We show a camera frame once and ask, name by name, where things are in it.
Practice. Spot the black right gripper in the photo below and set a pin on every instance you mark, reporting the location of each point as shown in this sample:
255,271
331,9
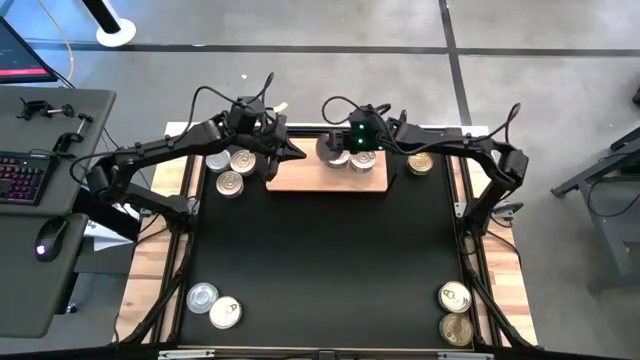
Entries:
362,132

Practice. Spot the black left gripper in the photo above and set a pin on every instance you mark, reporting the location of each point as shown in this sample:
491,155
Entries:
274,132

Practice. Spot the wooden shelf black brackets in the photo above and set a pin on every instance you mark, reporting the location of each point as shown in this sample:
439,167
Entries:
310,177

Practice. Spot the gold seafood can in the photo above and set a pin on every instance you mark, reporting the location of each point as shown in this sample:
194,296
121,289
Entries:
420,163
456,329

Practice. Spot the silver lid seafood can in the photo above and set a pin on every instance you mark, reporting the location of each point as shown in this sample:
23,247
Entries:
218,161
202,298

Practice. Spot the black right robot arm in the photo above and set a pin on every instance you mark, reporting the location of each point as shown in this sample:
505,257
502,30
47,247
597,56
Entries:
450,142

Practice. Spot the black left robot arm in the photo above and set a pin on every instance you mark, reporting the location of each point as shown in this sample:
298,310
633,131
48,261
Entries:
160,145

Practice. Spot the yellow tag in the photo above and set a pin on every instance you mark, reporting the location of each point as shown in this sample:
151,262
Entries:
281,106

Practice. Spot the black table mat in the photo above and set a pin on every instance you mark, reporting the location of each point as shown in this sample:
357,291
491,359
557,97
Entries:
325,280

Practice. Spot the black table clamp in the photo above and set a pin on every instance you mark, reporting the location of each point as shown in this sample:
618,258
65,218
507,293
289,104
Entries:
507,207

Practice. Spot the white paper sheet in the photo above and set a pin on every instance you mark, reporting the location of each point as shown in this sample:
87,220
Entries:
100,240

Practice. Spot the black pole white base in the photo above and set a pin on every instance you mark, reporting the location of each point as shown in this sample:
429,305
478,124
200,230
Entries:
116,32

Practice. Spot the black desk clamp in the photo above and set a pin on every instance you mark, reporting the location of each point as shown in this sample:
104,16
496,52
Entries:
65,142
35,107

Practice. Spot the black computer mouse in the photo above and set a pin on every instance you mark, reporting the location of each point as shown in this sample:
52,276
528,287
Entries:
50,240

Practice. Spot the small blue object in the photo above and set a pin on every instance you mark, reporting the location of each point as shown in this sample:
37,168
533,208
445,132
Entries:
72,309

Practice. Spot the backlit black keyboard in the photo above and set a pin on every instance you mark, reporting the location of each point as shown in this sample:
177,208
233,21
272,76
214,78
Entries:
22,177

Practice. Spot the dark metal stand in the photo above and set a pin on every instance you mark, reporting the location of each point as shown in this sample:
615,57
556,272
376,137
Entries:
615,250

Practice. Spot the grey side desk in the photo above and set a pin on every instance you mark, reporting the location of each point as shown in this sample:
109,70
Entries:
30,280

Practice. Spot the black computer monitor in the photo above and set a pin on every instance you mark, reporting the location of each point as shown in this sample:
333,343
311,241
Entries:
20,55

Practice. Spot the silver metal bracket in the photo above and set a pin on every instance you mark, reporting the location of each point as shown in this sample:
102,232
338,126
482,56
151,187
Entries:
185,354
465,356

